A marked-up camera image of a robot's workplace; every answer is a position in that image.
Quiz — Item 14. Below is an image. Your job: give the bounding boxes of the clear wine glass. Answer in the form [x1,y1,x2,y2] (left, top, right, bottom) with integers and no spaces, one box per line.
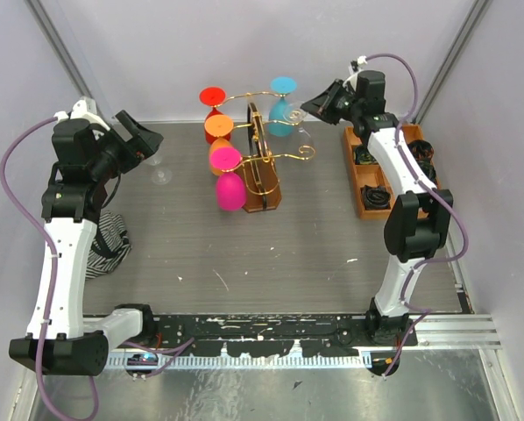
[284,101,314,153]
[144,152,173,185]

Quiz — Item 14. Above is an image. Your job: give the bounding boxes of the dark rolled fabric right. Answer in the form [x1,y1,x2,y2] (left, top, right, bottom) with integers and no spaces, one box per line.
[407,139,435,162]

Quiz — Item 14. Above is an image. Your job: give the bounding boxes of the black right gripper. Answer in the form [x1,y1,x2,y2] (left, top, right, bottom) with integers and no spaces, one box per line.
[299,79,360,126]

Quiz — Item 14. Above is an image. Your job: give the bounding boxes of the striped black white cloth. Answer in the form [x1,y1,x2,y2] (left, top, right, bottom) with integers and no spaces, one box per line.
[85,210,132,281]

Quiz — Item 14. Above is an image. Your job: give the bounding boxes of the dark rolled fabric rear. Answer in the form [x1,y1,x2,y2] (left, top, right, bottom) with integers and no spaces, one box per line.
[352,145,377,165]

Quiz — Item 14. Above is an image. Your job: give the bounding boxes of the clear wine glass front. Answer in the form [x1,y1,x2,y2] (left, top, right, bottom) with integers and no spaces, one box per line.
[144,152,173,185]

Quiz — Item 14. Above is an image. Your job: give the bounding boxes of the dark rolled fabric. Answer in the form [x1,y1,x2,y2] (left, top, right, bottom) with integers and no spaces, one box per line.
[352,145,377,165]
[407,139,435,162]
[418,161,437,184]
[361,185,391,211]

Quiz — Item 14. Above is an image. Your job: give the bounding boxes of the dark rolled fabric front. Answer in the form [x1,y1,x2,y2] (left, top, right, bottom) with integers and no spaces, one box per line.
[361,185,391,211]

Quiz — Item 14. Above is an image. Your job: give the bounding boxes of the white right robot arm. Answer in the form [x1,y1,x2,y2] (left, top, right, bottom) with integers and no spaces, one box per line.
[301,69,453,346]

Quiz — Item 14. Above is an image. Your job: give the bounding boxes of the blue wine glass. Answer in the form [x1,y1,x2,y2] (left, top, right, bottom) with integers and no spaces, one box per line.
[267,76,297,137]

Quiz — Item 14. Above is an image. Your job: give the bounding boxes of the orange wine glass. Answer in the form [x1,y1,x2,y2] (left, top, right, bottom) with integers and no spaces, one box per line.
[204,114,234,176]

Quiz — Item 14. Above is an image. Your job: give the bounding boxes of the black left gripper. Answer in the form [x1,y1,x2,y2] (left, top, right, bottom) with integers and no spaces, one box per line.
[91,110,163,182]

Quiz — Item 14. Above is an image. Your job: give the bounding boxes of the red wine glass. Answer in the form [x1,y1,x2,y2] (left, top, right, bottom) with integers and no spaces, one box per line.
[199,86,230,145]

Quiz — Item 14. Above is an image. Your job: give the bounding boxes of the dark rolled fabric middle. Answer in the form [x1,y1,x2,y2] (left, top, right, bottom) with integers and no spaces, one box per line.
[418,161,437,184]

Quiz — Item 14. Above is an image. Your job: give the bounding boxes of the gold wire wine glass rack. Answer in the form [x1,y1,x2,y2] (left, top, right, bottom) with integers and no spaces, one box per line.
[217,90,315,213]

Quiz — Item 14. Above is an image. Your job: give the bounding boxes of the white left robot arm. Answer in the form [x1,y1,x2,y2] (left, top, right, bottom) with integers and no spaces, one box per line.
[9,96,163,376]

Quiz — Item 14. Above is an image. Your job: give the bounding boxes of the pink wine glass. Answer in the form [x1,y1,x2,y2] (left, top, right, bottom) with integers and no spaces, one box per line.
[209,146,247,211]

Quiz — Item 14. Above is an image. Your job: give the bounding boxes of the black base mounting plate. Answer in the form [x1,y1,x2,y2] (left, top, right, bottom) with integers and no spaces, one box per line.
[125,313,418,358]

